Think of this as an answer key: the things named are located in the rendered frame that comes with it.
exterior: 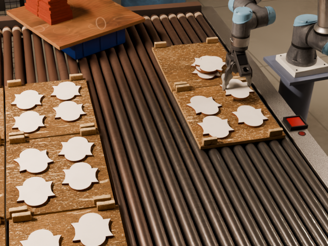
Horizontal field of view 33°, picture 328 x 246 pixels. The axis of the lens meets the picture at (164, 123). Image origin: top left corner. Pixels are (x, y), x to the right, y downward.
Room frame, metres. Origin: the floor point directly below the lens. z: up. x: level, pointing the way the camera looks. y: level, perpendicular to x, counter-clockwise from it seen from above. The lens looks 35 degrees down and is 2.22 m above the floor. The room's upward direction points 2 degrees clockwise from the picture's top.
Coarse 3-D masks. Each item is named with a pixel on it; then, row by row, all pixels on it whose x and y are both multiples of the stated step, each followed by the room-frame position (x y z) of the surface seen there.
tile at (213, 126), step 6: (204, 120) 1.84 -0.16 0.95; (210, 120) 1.84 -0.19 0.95; (216, 120) 1.84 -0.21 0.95; (222, 120) 1.84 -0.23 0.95; (204, 126) 1.79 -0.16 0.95; (210, 126) 1.79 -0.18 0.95; (216, 126) 1.80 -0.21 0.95; (222, 126) 1.80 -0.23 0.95; (228, 126) 1.80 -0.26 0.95; (204, 132) 1.75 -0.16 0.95; (210, 132) 1.76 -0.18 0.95; (216, 132) 1.76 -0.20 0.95; (222, 132) 1.76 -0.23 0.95; (228, 132) 1.76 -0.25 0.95; (222, 138) 1.73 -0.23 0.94
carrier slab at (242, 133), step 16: (176, 96) 2.03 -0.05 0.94; (192, 96) 2.03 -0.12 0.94; (208, 96) 2.03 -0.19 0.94; (224, 96) 2.04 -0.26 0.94; (256, 96) 2.04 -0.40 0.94; (192, 112) 1.91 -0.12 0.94; (224, 112) 1.91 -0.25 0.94; (192, 128) 1.79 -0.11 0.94; (240, 128) 1.80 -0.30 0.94; (256, 128) 1.81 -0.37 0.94; (272, 128) 1.81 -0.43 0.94; (208, 144) 1.69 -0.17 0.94; (224, 144) 1.70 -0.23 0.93
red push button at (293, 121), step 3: (297, 117) 1.90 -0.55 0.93; (288, 120) 1.88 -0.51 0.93; (291, 120) 1.88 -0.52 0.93; (294, 120) 1.88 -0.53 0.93; (297, 120) 1.88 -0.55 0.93; (300, 120) 1.88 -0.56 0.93; (291, 123) 1.86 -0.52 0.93; (294, 123) 1.86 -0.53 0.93; (297, 123) 1.86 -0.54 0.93; (300, 123) 1.86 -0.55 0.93; (303, 123) 1.86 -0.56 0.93
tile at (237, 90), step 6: (228, 84) 2.07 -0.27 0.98; (234, 84) 2.07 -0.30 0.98; (240, 84) 2.07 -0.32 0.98; (246, 84) 2.07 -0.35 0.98; (228, 90) 2.02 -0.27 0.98; (234, 90) 2.02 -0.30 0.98; (240, 90) 2.02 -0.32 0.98; (246, 90) 2.03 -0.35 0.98; (252, 90) 2.03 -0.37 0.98; (234, 96) 1.98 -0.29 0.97; (240, 96) 1.98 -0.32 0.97; (246, 96) 1.98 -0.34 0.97
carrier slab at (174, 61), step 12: (156, 48) 2.46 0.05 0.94; (168, 48) 2.46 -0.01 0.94; (180, 48) 2.47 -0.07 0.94; (192, 48) 2.47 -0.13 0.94; (204, 48) 2.48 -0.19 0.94; (216, 48) 2.48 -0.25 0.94; (168, 60) 2.34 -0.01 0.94; (180, 60) 2.35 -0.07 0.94; (192, 60) 2.35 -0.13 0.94; (168, 72) 2.23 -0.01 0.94; (180, 72) 2.23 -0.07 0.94; (168, 84) 2.14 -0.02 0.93; (192, 84) 2.13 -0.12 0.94; (204, 84) 2.13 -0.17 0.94; (216, 84) 2.13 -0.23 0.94
